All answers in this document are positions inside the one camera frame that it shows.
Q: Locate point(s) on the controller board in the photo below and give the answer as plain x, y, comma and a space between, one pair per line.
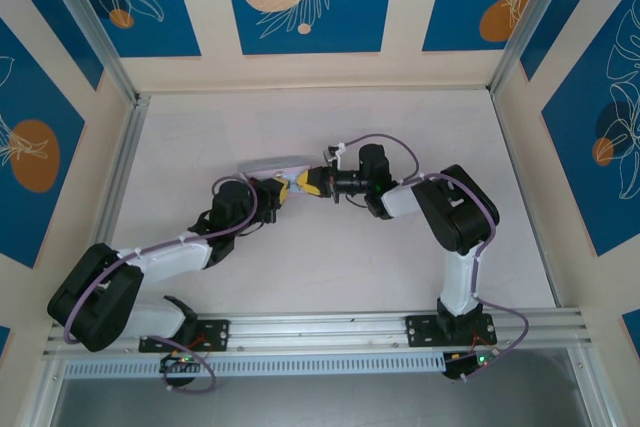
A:
177, 362
462, 364

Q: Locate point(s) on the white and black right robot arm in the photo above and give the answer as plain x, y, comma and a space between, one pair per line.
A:
457, 217

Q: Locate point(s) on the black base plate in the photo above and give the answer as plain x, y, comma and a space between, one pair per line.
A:
425, 332
215, 334

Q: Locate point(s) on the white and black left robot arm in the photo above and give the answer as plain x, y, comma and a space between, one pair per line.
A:
165, 262

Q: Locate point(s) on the right controller board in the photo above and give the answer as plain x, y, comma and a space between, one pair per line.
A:
462, 364

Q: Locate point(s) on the aluminium table side rail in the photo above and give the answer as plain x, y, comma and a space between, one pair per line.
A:
125, 167

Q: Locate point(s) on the left controller board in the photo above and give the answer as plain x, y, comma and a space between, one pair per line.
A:
177, 362

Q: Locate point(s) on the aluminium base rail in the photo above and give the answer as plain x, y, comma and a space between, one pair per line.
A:
310, 329

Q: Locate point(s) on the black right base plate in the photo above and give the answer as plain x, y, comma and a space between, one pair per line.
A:
425, 332

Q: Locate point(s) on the aluminium frame post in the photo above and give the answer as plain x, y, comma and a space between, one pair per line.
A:
530, 17
95, 27

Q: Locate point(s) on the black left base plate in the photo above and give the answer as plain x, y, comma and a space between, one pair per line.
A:
215, 334

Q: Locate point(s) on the clear plastic bag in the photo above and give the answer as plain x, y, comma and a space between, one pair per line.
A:
272, 166

